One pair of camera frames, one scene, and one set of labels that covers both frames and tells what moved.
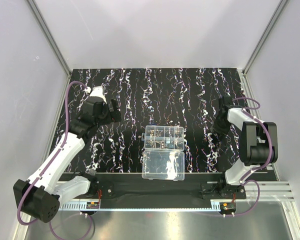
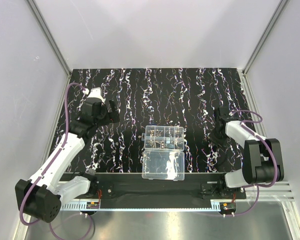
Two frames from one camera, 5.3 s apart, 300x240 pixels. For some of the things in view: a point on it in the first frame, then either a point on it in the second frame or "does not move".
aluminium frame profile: x=56 y=49 does not move
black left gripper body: x=108 y=110 does not move
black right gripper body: x=220 y=122 -> x=219 y=125
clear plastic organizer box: x=163 y=157 does not move
